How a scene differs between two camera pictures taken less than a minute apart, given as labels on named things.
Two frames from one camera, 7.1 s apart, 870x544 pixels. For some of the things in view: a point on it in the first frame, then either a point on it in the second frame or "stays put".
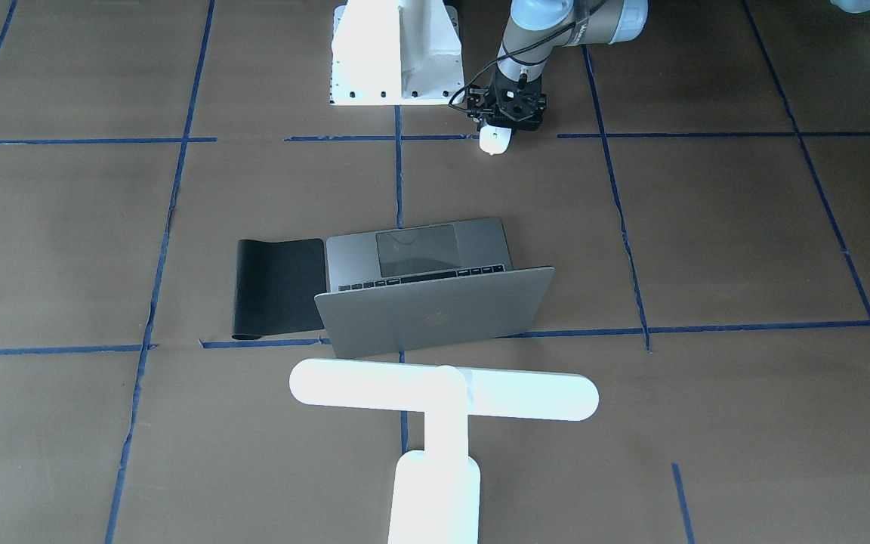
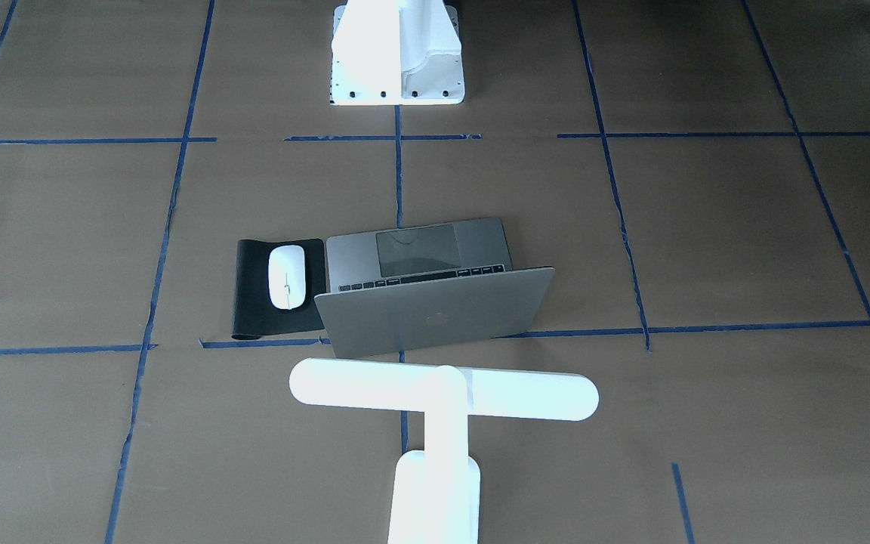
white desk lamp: x=436 y=492 stays put
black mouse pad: x=276 y=283 stays put
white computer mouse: x=494 y=140 → x=287 y=276
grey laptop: x=426 y=286 stays put
